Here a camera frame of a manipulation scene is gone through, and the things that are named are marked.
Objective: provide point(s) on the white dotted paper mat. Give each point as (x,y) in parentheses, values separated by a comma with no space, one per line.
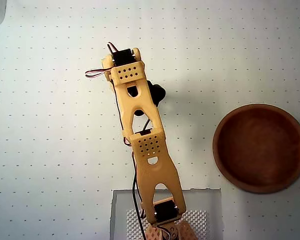
(65,125)

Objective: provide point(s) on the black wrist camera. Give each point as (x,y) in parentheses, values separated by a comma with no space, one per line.
(160,93)

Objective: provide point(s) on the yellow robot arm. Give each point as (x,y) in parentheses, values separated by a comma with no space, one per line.
(150,175)

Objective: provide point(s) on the round brown wooden bowl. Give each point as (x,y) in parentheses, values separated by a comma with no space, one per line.
(260,150)

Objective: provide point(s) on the white textured anti-slip mat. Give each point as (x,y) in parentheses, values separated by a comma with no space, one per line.
(197,222)

